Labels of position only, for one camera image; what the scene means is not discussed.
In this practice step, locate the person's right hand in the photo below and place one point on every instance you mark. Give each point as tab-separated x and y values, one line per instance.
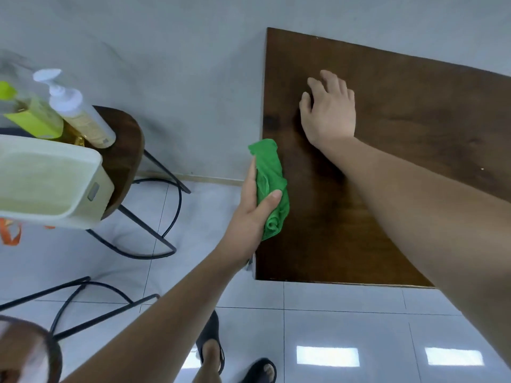
329	115

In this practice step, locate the person's left hand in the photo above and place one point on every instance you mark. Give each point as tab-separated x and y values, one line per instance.
245	227

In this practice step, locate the person's right middle finger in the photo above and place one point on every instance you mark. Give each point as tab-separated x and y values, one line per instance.
329	79

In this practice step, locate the person's left thumb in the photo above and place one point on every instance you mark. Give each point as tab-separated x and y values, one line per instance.
270	201

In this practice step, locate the person's right little finger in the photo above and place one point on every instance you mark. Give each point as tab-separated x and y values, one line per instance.
351	97

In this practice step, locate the person's right thumb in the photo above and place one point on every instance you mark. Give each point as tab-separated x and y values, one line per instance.
305	105

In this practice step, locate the green cleaning cloth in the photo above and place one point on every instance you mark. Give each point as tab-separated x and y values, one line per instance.
271	175

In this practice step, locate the person's left forearm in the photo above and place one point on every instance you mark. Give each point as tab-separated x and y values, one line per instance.
159	327

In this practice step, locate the person's right forearm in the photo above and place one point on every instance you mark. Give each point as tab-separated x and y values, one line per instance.
419	219

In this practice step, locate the black slipper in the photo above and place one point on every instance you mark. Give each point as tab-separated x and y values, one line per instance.
259	366
209	329

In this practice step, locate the wooden stool black metal legs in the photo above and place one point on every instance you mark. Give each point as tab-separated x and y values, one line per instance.
123	155
24	351

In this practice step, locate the person's left foot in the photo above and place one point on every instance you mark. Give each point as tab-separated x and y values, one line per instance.
211	361

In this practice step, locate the person's foot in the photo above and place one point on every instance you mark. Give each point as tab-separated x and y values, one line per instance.
268	372
211	361

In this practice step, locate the person's right foot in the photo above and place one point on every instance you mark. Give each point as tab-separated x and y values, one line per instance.
268	372

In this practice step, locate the amber transparent bottle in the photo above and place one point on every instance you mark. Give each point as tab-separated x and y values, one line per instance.
74	137

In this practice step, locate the cream bottle white pump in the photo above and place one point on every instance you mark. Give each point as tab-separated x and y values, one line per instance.
82	115

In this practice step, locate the white plastic water basin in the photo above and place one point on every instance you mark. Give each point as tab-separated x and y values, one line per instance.
44	183

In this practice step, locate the yellow-green plastic bottle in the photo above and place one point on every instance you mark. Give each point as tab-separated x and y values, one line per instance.
34	117

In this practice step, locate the orange plastic bag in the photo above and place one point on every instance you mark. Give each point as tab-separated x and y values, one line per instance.
10	233

